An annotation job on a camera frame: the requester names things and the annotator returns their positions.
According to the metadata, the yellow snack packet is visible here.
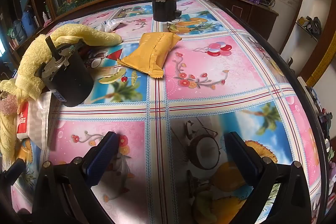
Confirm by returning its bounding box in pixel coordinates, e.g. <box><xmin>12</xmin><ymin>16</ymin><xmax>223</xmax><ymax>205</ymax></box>
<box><xmin>117</xmin><ymin>32</ymin><xmax>182</xmax><ymax>79</ymax></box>

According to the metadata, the blue thermos jug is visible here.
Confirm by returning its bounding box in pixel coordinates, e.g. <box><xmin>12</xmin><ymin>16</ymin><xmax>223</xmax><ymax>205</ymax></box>
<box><xmin>21</xmin><ymin>6</ymin><xmax>37</xmax><ymax>36</ymax></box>

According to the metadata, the black cylindrical motor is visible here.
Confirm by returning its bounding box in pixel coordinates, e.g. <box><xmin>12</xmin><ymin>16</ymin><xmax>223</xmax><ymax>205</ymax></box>
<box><xmin>34</xmin><ymin>35</ymin><xmax>94</xmax><ymax>108</ymax></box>

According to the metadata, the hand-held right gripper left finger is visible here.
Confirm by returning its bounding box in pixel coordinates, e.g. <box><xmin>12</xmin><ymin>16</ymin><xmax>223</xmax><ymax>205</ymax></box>
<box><xmin>32</xmin><ymin>131</ymin><xmax>121</xmax><ymax>224</ymax></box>

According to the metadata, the yellow fluffy towel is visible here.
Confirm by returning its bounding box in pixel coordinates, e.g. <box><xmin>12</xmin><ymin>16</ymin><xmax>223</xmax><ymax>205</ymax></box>
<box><xmin>0</xmin><ymin>80</ymin><xmax>23</xmax><ymax>161</ymax></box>
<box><xmin>15</xmin><ymin>24</ymin><xmax>123</xmax><ymax>102</ymax></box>

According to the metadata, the pink crocheted item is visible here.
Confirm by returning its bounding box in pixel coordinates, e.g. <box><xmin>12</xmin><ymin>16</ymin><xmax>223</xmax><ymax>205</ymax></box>
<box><xmin>0</xmin><ymin>94</ymin><xmax>18</xmax><ymax>116</ymax></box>

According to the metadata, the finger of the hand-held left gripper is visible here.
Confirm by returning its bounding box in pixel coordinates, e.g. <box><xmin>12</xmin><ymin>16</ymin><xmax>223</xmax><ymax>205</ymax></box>
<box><xmin>0</xmin><ymin>158</ymin><xmax>27</xmax><ymax>180</ymax></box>

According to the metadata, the black gear motor wooden spool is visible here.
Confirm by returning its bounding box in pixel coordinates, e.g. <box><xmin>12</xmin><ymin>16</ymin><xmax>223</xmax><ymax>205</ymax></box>
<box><xmin>152</xmin><ymin>0</ymin><xmax>182</xmax><ymax>22</ymax></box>

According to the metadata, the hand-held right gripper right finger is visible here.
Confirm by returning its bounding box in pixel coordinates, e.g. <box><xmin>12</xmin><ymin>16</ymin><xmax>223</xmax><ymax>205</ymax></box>
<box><xmin>223</xmin><ymin>132</ymin><xmax>313</xmax><ymax>224</ymax></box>

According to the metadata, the clear plastic bag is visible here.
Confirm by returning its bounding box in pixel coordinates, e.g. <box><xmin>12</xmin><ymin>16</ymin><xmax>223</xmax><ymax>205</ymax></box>
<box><xmin>95</xmin><ymin>18</ymin><xmax>124</xmax><ymax>33</ymax></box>

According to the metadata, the wall shelf with clutter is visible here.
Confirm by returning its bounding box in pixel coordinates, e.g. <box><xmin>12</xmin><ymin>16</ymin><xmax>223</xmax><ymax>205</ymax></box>
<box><xmin>295</xmin><ymin>15</ymin><xmax>323</xmax><ymax>42</ymax></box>

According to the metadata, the white wet wipe packet red label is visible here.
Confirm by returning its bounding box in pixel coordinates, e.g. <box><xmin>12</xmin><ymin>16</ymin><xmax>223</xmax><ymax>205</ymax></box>
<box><xmin>16</xmin><ymin>91</ymin><xmax>53</xmax><ymax>149</ymax></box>

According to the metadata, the dark wooden cabinet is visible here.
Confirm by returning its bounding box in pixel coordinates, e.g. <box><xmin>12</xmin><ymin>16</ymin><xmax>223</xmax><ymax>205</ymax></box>
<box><xmin>226</xmin><ymin>0</ymin><xmax>279</xmax><ymax>42</ymax></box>

